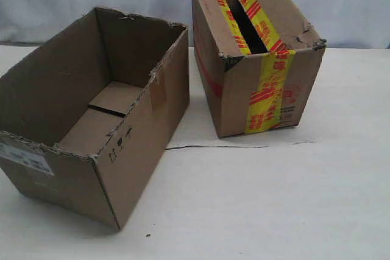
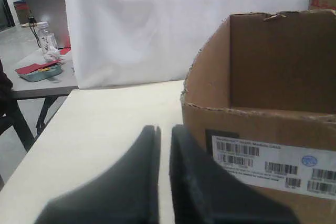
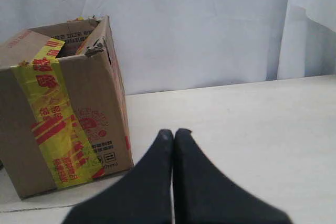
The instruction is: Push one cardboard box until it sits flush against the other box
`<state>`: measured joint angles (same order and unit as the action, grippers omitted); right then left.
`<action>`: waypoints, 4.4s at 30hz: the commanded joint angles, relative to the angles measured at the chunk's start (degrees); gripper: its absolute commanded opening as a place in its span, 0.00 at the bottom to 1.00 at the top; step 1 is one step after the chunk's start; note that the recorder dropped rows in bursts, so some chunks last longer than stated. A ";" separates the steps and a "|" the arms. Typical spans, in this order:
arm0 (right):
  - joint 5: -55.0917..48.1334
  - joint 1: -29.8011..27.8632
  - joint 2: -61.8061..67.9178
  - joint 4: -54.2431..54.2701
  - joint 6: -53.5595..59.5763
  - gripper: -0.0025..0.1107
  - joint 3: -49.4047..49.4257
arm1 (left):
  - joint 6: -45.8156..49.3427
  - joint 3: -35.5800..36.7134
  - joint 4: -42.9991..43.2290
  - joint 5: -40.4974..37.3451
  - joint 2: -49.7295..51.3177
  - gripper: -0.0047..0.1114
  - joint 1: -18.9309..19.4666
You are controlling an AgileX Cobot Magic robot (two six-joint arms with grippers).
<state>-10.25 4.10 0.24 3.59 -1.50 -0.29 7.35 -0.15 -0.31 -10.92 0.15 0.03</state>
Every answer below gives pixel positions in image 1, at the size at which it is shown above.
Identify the brown cardboard box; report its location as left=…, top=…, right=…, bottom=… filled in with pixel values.
left=1, top=7, right=190, bottom=230

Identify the cardboard box with yellow tape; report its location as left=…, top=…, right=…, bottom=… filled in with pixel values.
left=192, top=0, right=326, bottom=138

